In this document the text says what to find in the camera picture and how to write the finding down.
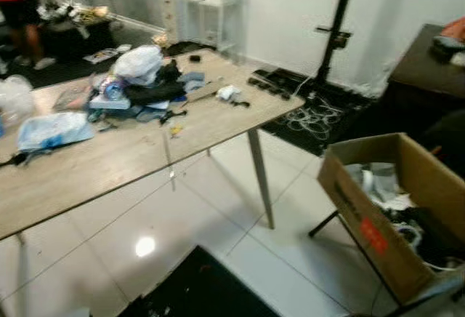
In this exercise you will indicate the black power strip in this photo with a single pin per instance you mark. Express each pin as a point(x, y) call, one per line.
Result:
point(267, 83)

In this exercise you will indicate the light blue plastic bag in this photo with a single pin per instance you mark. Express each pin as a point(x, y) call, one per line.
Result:
point(54, 129)

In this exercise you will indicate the white plastic bag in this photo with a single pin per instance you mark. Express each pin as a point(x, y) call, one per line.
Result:
point(138, 64)

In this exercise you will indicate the white crumpled paper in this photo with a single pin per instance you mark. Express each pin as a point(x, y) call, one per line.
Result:
point(227, 93)

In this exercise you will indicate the white shelf rack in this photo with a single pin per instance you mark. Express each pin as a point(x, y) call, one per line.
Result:
point(207, 8)

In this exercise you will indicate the dark wooden cabinet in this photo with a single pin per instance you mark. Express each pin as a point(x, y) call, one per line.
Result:
point(414, 70)

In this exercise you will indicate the low black cluttered table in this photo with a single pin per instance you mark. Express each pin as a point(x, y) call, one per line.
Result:
point(80, 33)

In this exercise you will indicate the black floor mat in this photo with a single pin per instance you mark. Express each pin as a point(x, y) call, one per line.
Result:
point(196, 288)

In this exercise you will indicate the light wooden table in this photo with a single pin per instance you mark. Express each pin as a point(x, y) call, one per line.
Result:
point(123, 161)

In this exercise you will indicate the small yellow object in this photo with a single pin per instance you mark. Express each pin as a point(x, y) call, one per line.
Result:
point(175, 130)

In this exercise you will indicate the black tripod stand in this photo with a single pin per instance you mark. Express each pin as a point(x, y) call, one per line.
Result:
point(338, 22)

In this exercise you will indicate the person in red shirt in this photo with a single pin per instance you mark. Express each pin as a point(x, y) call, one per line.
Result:
point(18, 8)

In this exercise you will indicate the black cloth pile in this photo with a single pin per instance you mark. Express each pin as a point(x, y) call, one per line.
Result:
point(156, 88)

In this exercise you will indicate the brown cardboard box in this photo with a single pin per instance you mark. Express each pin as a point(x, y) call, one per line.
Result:
point(367, 219)

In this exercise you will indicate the clear plastic bag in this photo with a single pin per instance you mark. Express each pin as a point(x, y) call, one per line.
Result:
point(14, 99)

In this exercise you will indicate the small black object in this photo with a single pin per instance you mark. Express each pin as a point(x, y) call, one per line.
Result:
point(195, 59)

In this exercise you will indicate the shiny blue roll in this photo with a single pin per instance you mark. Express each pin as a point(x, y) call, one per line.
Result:
point(114, 88)

